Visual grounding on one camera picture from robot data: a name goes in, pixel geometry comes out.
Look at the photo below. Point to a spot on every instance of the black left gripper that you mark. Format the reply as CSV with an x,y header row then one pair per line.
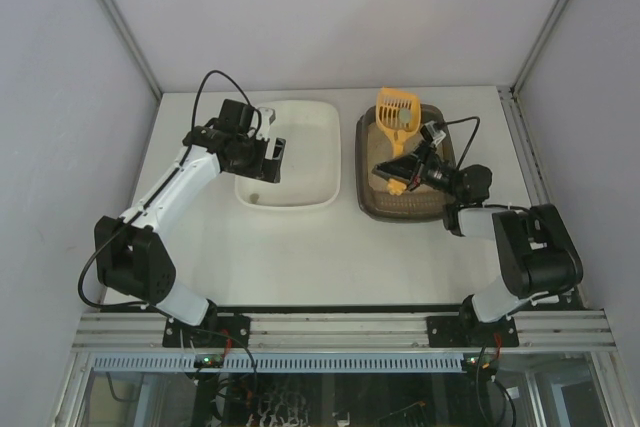
x,y
267,159

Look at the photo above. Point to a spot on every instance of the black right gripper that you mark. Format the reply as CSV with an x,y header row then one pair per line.
x,y
417,170

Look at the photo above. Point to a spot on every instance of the yellow litter scoop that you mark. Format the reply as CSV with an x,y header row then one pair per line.
x,y
388,102

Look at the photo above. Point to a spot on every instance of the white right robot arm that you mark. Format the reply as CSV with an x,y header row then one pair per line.
x,y
537,257

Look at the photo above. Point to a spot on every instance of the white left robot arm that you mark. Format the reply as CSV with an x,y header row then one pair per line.
x,y
131,257

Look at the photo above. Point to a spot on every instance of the brown litter box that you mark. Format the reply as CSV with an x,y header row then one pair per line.
x,y
382,182

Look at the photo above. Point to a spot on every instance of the white plastic tray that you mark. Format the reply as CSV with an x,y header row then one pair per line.
x,y
311,165

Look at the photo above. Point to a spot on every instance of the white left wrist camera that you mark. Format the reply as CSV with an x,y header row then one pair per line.
x,y
265,117

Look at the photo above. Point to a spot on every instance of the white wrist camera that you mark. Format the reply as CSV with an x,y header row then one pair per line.
x,y
433,133
265,117

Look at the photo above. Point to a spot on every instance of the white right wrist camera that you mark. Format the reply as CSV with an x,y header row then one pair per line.
x,y
433,133

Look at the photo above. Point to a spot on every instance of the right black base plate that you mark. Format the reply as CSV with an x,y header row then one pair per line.
x,y
464,329

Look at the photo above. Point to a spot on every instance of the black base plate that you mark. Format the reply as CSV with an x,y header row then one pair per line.
x,y
464,329
207,329

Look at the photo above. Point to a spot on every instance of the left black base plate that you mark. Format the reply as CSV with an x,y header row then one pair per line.
x,y
207,329

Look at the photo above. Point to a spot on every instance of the aluminium rail frame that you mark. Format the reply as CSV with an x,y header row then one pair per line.
x,y
306,341

